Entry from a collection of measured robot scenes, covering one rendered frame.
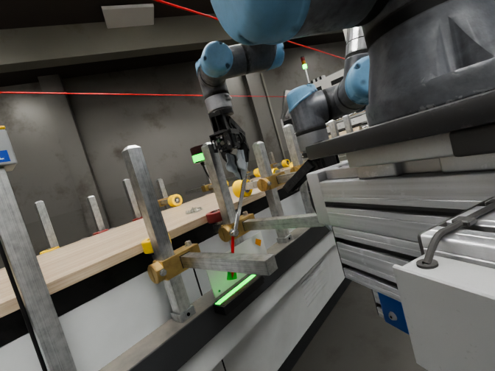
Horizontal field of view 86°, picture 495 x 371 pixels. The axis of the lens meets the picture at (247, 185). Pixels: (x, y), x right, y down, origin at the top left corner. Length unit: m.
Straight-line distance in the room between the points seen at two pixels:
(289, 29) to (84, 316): 0.82
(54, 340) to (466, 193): 0.66
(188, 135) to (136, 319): 4.77
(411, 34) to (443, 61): 0.04
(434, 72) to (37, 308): 0.67
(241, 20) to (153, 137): 5.20
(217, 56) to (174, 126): 4.84
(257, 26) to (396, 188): 0.22
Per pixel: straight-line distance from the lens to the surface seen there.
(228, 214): 0.84
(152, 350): 0.72
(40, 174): 5.64
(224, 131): 0.75
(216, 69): 0.69
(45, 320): 0.65
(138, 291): 0.94
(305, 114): 0.65
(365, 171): 0.36
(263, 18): 0.26
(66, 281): 0.81
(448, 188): 0.30
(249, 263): 0.54
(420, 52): 0.31
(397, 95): 0.30
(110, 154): 5.44
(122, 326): 0.94
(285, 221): 0.77
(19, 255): 0.62
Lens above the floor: 1.04
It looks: 4 degrees down
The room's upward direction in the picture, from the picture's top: 16 degrees counter-clockwise
